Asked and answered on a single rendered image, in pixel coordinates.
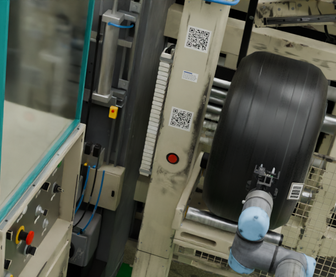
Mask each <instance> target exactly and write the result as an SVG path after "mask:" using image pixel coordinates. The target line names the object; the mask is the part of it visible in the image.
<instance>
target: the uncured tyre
mask: <svg viewBox="0 0 336 277"><path fill-rule="evenodd" d="M327 91H328V80H327V79H326V77H325V75H324V74H323V72H322V70H321V69H320V68H319V67H317V66H315V65H313V64H311V63H307V62H303V61H300V60H296V59H292V58H288V57H285V56H280V55H277V54H274V53H269V52H266V51H256V52H253V53H251V54H249V55H248V56H246V57H243V58H242V60H241V61H240V63H239V66H238V68H237V70H236V72H235V74H234V76H233V78H232V81H231V83H230V86H229V89H228V92H227V95H226V98H225V101H224V104H223V108H222V111H221V114H220V117H219V121H218V124H217V128H216V132H215V134H214V138H213V142H212V146H211V150H210V154H209V157H208V162H207V166H206V171H205V177H204V181H203V192H202V199H203V201H204V202H205V204H206V206H207V208H208V209H209V211H210V212H212V213H213V214H215V215H217V216H219V217H222V218H226V219H229V220H233V221H237V222H238V221H239V217H240V215H241V212H242V209H243V206H244V204H242V201H243V200H244V201H245V199H246V196H247V194H246V193H247V191H246V190H245V189H246V184H247V181H249V180H252V177H253V174H254V170H255V166H256V165H257V167H256V170H258V169H259V167H260V166H261V164H262V167H263V168H265V171H266V170H267V171H270V172H272V170H273V168H275V170H274V174H276V176H275V178H277V176H278V173H279V172H280V174H279V179H278V183H277V186H276V188H277V189H278V192H277V196H276V198H274V199H273V207H272V212H271V216H270V220H269V228H268V230H274V229H276V228H279V227H281V226H283V225H285V224H287V222H288V221H289V219H290V217H291V215H292V213H293V211H294V209H295V207H296V204H297V202H298V200H288V199H287V198H288V194H289V191H290V188H291V185H292V183H300V184H304V183H305V180H306V177H307V173H308V171H309V168H310V164H311V161H312V157H313V154H314V151H315V148H316V144H317V140H318V136H319V133H320V129H321V125H322V120H323V116H324V111H325V107H326V101H327ZM270 174H271V173H270Z"/></svg>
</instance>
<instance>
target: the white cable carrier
mask: <svg viewBox="0 0 336 277"><path fill-rule="evenodd" d="M166 49H167V48H165V49H164V51H163V52H162V54H161V57H165V58H169V59H174V50H173V49H172V50H171V52H170V53H169V52H168V51H167V53H165V50H166ZM160 61H161V62H160V64H159V65H160V66H159V71H158V75H157V81H156V88H155V93H154V97H153V102H152V104H153V105H152V109H151V114H150V121H149V123H148V124H149V125H148V129H147V135H146V141H145V146H144V152H143V156H142V163H141V168H140V169H144V170H148V171H151V172H152V166H153V161H154V160H153V159H154V157H155V151H156V147H157V140H158V135H159V129H160V124H161V120H162V116H163V108H164V105H165V100H166V95H167V88H168V84H169V79H170V71H171V70H172V68H171V67H172V63H170V62H165V61H163V60H160ZM140 174H142V175H146V176H148V175H149V174H146V173H143V172H140Z"/></svg>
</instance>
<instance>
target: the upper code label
mask: <svg viewBox="0 0 336 277"><path fill-rule="evenodd" d="M211 33H212V31H209V30H205V29H201V28H198V27H194V26H190V25H189V26H188V31H187V34H186V40H185V45H184V47H185V48H189V49H193V50H196V51H200V52H204V53H207V51H208V47H209V43H210V38H211Z"/></svg>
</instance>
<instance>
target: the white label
mask: <svg viewBox="0 0 336 277"><path fill-rule="evenodd" d="M303 188H304V184H300V183H292V185H291V188H290V191H289V194H288V198H287V199H288V200H299V199H300V196H301V193H302V190H303Z"/></svg>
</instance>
